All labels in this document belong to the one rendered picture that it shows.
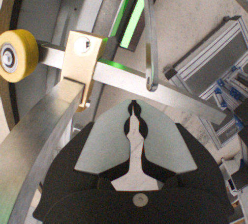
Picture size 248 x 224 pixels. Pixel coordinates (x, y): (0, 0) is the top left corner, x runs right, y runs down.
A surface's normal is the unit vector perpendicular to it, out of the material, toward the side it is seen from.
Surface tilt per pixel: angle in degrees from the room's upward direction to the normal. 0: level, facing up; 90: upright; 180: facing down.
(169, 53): 0
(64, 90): 90
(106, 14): 0
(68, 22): 0
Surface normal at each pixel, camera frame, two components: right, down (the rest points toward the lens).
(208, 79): -0.04, 0.50
